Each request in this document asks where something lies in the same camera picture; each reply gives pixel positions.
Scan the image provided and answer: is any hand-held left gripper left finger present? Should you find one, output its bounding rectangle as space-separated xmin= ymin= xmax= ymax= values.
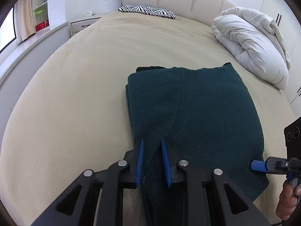
xmin=30 ymin=138 xmax=144 ymax=226

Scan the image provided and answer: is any cream nightstand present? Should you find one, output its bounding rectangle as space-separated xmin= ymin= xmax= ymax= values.
xmin=70 ymin=13 xmax=110 ymax=37

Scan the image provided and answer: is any beige curtain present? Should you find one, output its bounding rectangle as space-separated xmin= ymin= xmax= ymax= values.
xmin=15 ymin=0 xmax=36 ymax=43

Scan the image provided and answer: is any beige bed with padded headboard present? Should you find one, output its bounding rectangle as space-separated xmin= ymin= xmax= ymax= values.
xmin=0 ymin=0 xmax=299 ymax=226

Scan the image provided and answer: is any white wardrobe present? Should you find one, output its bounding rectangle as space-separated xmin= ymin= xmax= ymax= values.
xmin=260 ymin=0 xmax=301 ymax=106

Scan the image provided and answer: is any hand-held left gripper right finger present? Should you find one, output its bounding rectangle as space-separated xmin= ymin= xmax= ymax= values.
xmin=160 ymin=138 xmax=271 ymax=226

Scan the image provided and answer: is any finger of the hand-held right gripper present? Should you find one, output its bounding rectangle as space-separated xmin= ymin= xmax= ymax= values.
xmin=250 ymin=157 xmax=289 ymax=176

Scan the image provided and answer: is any zebra print pillow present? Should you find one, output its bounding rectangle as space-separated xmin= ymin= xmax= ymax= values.
xmin=118 ymin=4 xmax=177 ymax=19

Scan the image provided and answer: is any red box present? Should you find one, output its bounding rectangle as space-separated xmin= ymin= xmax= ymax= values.
xmin=35 ymin=20 xmax=50 ymax=32

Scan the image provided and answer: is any white folded duvet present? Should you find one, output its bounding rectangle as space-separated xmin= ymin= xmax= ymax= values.
xmin=211 ymin=7 xmax=292 ymax=90

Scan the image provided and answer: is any white open shelf unit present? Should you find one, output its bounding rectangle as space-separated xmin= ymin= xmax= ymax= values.
xmin=33 ymin=0 xmax=50 ymax=37

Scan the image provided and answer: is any dark green knit sweater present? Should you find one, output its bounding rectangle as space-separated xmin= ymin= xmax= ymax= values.
xmin=125 ymin=62 xmax=270 ymax=226

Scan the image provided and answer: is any person's right hand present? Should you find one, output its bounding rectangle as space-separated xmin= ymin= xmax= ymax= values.
xmin=276 ymin=183 xmax=301 ymax=221

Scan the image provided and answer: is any black framed window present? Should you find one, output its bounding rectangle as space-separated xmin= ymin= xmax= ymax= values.
xmin=0 ymin=8 xmax=17 ymax=54

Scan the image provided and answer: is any white window sill bench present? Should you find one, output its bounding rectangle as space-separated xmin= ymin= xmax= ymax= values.
xmin=0 ymin=21 xmax=70 ymax=93

